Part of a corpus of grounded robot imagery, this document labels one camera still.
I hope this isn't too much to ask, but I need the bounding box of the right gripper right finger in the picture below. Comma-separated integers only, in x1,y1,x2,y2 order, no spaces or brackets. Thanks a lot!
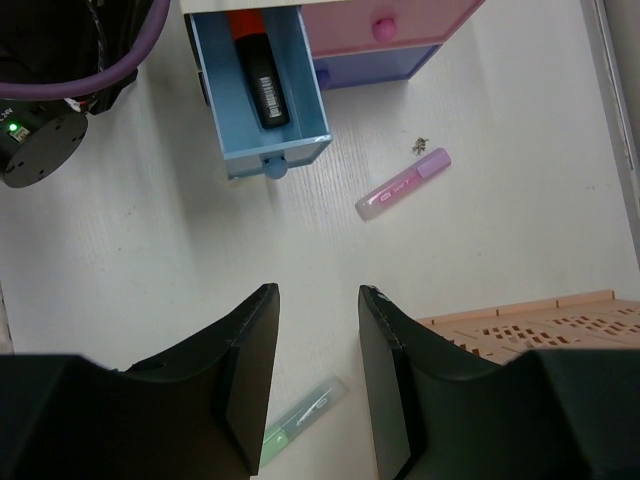
358,286,639,479

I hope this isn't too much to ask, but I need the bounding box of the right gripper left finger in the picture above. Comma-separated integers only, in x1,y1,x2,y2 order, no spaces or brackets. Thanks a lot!
1,283,279,479

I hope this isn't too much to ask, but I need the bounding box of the blue drawer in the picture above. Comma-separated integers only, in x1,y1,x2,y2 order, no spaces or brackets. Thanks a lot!
185,6,333,180

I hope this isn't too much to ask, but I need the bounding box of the black orange highlighter marker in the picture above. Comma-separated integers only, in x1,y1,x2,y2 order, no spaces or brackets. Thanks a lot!
226,9,290,130

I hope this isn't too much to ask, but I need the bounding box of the white mini drawer cabinet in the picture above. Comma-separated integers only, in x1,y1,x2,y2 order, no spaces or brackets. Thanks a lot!
179,0,342,14

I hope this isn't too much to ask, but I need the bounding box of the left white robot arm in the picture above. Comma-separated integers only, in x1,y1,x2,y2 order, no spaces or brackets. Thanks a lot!
1,1,170,189

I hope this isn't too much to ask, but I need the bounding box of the pink desk organizer rack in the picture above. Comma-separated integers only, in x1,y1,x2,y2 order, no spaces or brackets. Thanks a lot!
418,290,639,364

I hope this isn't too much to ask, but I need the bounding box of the pale green highlighter pen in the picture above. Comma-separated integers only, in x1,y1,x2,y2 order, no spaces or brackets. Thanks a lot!
259,376,347,468

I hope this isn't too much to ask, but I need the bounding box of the purple highlighter pen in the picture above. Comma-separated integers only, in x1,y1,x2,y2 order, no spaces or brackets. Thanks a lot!
355,148,451,221

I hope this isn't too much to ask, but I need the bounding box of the purple drawer with knob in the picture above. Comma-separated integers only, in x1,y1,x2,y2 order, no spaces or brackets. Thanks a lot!
313,45,440,90

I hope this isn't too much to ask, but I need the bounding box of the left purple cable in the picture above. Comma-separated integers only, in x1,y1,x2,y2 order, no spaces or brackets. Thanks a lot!
0,0,174,100

